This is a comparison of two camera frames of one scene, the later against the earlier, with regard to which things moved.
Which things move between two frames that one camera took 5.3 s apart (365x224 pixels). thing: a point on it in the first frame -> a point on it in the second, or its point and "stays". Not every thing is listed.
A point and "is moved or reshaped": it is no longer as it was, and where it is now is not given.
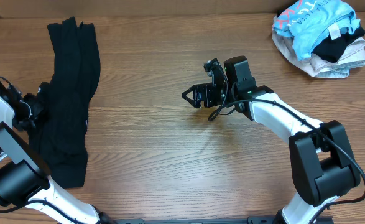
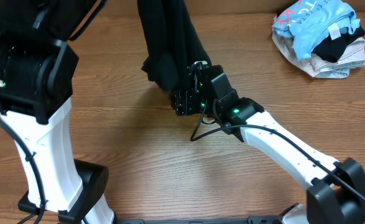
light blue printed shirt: (308, 22) stays
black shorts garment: (57, 137) is moved or reshaped
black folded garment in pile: (331, 50) stays
